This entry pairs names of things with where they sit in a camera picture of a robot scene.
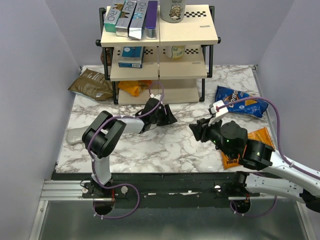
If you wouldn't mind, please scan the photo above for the orange snack bag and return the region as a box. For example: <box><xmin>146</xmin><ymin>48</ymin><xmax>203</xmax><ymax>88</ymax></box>
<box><xmin>220</xmin><ymin>127</ymin><xmax>275</xmax><ymax>170</ymax></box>

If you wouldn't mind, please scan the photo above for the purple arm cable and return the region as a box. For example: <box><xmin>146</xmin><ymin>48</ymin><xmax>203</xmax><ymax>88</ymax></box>
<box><xmin>86</xmin><ymin>81</ymin><xmax>166</xmax><ymax>191</ymax></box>
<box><xmin>214</xmin><ymin>96</ymin><xmax>320</xmax><ymax>180</ymax></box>

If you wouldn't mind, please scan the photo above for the blue Doritos chip bag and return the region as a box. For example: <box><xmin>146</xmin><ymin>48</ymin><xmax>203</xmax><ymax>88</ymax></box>
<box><xmin>214</xmin><ymin>85</ymin><xmax>269</xmax><ymax>119</ymax></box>

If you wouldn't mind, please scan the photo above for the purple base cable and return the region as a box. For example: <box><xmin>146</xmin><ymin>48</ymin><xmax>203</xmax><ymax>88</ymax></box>
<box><xmin>229</xmin><ymin>194</ymin><xmax>278</xmax><ymax>218</ymax></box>
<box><xmin>92</xmin><ymin>183</ymin><xmax>141</xmax><ymax>221</ymax></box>

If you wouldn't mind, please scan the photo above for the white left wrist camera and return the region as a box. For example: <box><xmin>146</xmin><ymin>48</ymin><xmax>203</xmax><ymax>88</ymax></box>
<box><xmin>149</xmin><ymin>93</ymin><xmax>162</xmax><ymax>101</ymax></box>

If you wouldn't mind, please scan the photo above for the blue white carton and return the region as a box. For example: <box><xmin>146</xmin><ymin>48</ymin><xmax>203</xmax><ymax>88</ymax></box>
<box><xmin>118</xmin><ymin>46</ymin><xmax>145</xmax><ymax>69</ymax></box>

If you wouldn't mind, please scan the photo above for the cream printed mug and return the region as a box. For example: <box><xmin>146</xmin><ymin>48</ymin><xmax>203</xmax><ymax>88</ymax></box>
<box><xmin>164</xmin><ymin>45</ymin><xmax>185</xmax><ymax>60</ymax></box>

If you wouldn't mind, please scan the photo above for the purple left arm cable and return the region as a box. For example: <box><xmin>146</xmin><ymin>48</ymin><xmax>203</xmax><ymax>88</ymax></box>
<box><xmin>86</xmin><ymin>81</ymin><xmax>166</xmax><ymax>191</ymax></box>

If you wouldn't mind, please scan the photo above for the teal RIO box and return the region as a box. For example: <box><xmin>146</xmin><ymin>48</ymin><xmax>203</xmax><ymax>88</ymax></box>
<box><xmin>104</xmin><ymin>0</ymin><xmax>125</xmax><ymax>33</ymax></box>

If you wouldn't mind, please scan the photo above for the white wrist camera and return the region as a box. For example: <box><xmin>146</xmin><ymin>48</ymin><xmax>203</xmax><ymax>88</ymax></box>
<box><xmin>149</xmin><ymin>93</ymin><xmax>162</xmax><ymax>101</ymax></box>
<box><xmin>208</xmin><ymin>100</ymin><xmax>229</xmax><ymax>126</ymax></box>

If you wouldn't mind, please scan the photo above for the silver blue RIO box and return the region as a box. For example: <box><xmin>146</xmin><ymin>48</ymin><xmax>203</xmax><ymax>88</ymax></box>
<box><xmin>128</xmin><ymin>0</ymin><xmax>149</xmax><ymax>40</ymax></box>

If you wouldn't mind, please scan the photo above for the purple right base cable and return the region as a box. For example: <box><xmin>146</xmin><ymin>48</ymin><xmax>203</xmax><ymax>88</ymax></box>
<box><xmin>229</xmin><ymin>194</ymin><xmax>278</xmax><ymax>218</ymax></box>

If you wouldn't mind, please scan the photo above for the silver glitter pouch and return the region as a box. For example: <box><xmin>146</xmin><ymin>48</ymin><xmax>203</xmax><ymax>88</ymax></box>
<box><xmin>65</xmin><ymin>126</ymin><xmax>88</xmax><ymax>145</ymax></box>

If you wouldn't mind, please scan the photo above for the beige three-tier shelf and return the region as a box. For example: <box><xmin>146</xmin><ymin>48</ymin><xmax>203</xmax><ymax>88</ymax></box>
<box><xmin>95</xmin><ymin>4</ymin><xmax>221</xmax><ymax>105</ymax></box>

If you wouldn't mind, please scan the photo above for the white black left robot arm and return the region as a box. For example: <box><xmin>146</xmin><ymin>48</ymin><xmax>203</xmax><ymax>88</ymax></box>
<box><xmin>82</xmin><ymin>98</ymin><xmax>178</xmax><ymax>198</ymax></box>

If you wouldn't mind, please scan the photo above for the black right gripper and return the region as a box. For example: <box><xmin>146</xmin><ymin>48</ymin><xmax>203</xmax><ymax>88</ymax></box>
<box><xmin>188</xmin><ymin>114</ymin><xmax>234</xmax><ymax>159</ymax></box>

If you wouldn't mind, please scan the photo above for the brown foil pouch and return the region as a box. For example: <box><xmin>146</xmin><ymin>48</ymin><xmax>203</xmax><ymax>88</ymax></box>
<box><xmin>68</xmin><ymin>69</ymin><xmax>113</xmax><ymax>102</ymax></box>

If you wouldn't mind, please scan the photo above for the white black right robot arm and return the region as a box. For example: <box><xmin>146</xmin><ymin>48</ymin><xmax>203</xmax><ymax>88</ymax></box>
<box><xmin>189</xmin><ymin>118</ymin><xmax>320</xmax><ymax>212</ymax></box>

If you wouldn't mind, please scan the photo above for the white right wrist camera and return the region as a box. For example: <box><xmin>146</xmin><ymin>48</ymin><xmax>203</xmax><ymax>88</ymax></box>
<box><xmin>208</xmin><ymin>100</ymin><xmax>229</xmax><ymax>126</ymax></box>

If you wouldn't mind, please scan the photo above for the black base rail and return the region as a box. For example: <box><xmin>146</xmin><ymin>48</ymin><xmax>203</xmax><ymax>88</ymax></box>
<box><xmin>51</xmin><ymin>172</ymin><xmax>251</xmax><ymax>213</ymax></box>

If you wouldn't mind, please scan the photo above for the white cartoon mug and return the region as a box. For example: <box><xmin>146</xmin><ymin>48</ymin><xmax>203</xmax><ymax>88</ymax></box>
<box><xmin>160</xmin><ymin>0</ymin><xmax>186</xmax><ymax>23</ymax></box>

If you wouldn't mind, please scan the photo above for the yellow orange snack packet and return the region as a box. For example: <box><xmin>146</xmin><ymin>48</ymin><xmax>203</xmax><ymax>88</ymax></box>
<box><xmin>118</xmin><ymin>80</ymin><xmax>153</xmax><ymax>97</ymax></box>

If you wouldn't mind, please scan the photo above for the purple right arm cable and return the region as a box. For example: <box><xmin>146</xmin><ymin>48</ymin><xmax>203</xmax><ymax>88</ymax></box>
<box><xmin>214</xmin><ymin>96</ymin><xmax>320</xmax><ymax>180</ymax></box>

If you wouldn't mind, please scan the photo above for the purple box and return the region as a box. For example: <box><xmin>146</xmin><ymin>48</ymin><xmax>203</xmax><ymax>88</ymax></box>
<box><xmin>144</xmin><ymin>0</ymin><xmax>158</xmax><ymax>40</ymax></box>

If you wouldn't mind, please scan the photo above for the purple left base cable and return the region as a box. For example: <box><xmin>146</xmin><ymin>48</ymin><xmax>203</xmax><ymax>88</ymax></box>
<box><xmin>92</xmin><ymin>183</ymin><xmax>141</xmax><ymax>221</ymax></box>

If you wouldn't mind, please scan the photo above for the dark brown packet behind shelf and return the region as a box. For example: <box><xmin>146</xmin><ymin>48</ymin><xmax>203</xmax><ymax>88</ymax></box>
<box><xmin>100</xmin><ymin>48</ymin><xmax>111</xmax><ymax>66</ymax></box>

